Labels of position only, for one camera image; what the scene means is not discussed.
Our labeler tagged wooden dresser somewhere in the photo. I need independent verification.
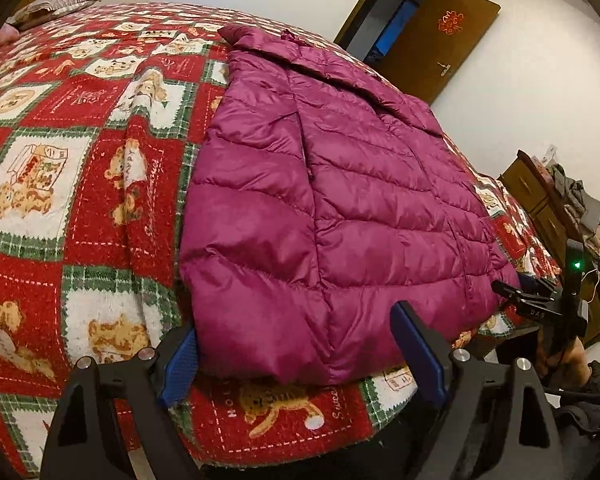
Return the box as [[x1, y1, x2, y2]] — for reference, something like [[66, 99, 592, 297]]
[[500, 151, 600, 349]]

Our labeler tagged magenta puffer jacket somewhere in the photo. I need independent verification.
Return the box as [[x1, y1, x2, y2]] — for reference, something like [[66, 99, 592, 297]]
[[179, 24, 518, 386]]

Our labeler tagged red patterned bedspread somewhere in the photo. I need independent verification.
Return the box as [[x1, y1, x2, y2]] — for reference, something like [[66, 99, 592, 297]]
[[0, 3, 558, 477]]

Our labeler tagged brown wooden door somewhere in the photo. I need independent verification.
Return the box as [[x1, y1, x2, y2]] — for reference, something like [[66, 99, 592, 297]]
[[376, 0, 501, 104]]

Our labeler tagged pink folded blanket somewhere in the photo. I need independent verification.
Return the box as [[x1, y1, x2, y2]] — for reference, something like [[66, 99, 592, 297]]
[[0, 23, 20, 49]]

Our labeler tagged red door decoration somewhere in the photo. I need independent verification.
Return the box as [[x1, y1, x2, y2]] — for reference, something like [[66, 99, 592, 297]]
[[438, 10, 465, 36]]

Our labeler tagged striped pillow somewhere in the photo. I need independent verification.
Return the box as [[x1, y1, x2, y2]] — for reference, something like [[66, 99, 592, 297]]
[[7, 0, 100, 30]]

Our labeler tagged metal door handle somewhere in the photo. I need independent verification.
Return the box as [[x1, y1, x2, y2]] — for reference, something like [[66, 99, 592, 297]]
[[438, 62, 452, 77]]

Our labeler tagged person's right hand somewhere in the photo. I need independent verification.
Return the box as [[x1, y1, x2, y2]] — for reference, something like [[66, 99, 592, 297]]
[[535, 337, 592, 391]]

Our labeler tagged clothes pile on dresser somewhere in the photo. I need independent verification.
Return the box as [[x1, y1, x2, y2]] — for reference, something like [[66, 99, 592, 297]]
[[546, 162, 600, 274]]

